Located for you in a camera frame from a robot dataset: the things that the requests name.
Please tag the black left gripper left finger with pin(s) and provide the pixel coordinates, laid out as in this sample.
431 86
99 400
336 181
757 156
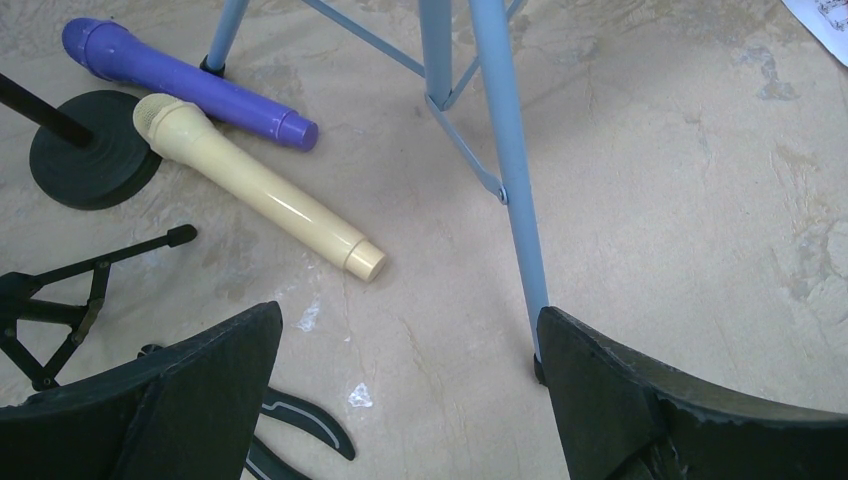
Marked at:
187 411

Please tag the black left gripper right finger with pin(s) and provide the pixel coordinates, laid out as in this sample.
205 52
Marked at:
621 414

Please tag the black tripod microphone stand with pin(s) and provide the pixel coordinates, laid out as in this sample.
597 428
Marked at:
18 302

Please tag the black round-base microphone stand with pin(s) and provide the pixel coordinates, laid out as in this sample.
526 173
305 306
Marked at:
86 154

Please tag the light blue music stand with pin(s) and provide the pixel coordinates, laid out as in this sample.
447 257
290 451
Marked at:
494 61

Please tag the purple toy microphone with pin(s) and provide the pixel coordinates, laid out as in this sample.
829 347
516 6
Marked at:
110 52

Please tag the sheet music page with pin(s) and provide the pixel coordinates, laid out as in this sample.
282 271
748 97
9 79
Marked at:
826 20

